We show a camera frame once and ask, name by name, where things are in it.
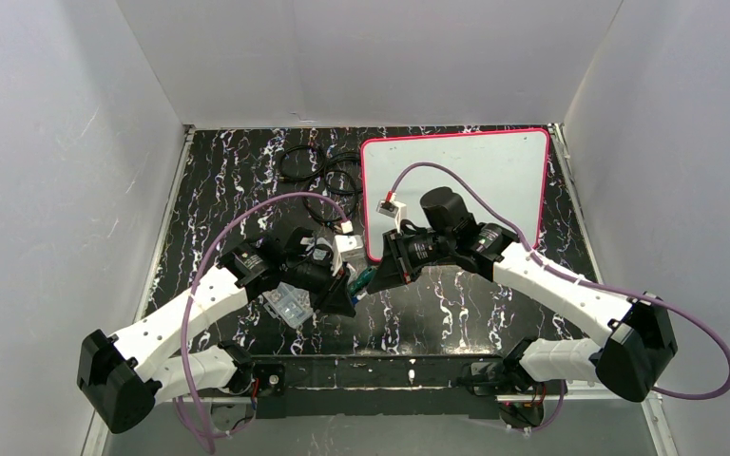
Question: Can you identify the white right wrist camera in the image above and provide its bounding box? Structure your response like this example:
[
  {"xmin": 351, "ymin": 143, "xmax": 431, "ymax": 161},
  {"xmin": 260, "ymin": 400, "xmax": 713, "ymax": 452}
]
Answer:
[{"xmin": 376, "ymin": 197, "xmax": 407, "ymax": 231}]

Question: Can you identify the black coiled cable with plug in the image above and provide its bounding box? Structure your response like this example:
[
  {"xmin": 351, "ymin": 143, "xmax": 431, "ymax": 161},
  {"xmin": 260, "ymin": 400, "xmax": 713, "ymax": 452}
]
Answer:
[{"xmin": 301, "ymin": 152, "xmax": 366, "ymax": 228}]

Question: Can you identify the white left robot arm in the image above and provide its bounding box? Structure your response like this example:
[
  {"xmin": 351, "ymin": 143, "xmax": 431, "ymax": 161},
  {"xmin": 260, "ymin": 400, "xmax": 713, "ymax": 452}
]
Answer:
[{"xmin": 77, "ymin": 228, "xmax": 364, "ymax": 433}]

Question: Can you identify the clear plastic screw box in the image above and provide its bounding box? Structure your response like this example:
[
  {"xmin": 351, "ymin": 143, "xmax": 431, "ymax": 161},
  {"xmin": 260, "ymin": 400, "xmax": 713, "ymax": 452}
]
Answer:
[{"xmin": 261, "ymin": 237, "xmax": 335, "ymax": 330}]

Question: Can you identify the pink framed whiteboard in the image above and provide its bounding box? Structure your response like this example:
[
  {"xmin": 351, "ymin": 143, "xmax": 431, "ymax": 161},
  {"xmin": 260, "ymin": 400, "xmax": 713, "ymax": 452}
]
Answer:
[{"xmin": 361, "ymin": 128, "xmax": 550, "ymax": 261}]

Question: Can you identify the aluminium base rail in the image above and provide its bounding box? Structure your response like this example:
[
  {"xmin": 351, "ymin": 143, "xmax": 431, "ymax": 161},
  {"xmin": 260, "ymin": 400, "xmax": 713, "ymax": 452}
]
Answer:
[{"xmin": 81, "ymin": 355, "xmax": 665, "ymax": 456}]

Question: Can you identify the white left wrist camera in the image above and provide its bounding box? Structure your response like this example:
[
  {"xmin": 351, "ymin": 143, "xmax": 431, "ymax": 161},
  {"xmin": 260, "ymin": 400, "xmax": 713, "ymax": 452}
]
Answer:
[{"xmin": 331, "ymin": 220, "xmax": 365, "ymax": 276}]

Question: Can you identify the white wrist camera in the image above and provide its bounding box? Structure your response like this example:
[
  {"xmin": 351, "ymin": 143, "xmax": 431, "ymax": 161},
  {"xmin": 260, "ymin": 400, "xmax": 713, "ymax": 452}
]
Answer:
[
  {"xmin": 331, "ymin": 220, "xmax": 365, "ymax": 276},
  {"xmin": 376, "ymin": 197, "xmax": 407, "ymax": 231}
]

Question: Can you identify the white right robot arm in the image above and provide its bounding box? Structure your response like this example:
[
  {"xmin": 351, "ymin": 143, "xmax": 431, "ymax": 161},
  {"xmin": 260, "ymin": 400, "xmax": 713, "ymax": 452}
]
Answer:
[{"xmin": 367, "ymin": 187, "xmax": 678, "ymax": 402}]

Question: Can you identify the green handled screwdriver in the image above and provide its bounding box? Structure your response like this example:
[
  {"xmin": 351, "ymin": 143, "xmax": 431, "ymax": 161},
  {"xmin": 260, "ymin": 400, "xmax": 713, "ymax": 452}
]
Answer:
[{"xmin": 348, "ymin": 266, "xmax": 376, "ymax": 296}]

